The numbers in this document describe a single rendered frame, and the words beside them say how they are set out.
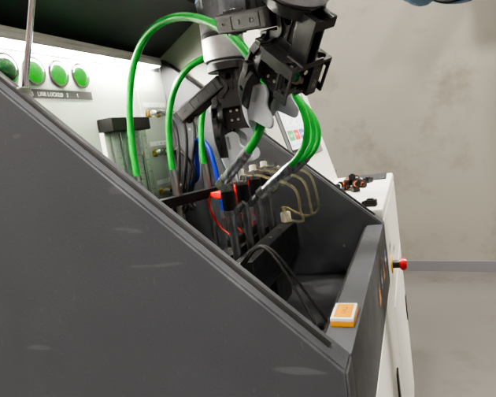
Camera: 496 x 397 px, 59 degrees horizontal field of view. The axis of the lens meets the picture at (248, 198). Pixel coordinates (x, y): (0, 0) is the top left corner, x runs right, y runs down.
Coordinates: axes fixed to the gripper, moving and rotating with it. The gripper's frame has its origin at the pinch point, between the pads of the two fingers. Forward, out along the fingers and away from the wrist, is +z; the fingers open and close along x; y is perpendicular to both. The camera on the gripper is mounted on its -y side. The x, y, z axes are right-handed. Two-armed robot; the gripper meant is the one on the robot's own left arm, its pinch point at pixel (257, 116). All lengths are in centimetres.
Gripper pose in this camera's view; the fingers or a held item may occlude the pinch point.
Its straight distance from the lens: 68.5
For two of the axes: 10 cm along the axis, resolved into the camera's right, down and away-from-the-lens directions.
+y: 6.2, 6.6, -4.2
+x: 7.7, -4.1, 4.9
